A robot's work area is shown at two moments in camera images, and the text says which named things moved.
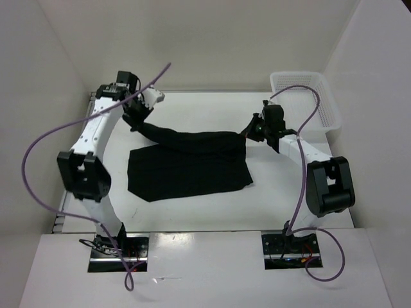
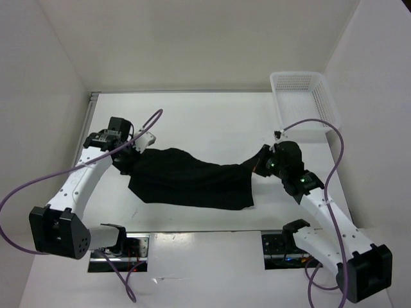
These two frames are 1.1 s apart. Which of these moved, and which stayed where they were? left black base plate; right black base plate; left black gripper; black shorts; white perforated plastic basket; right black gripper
Moved: right black gripper; left black gripper; black shorts
Stayed: left black base plate; right black base plate; white perforated plastic basket
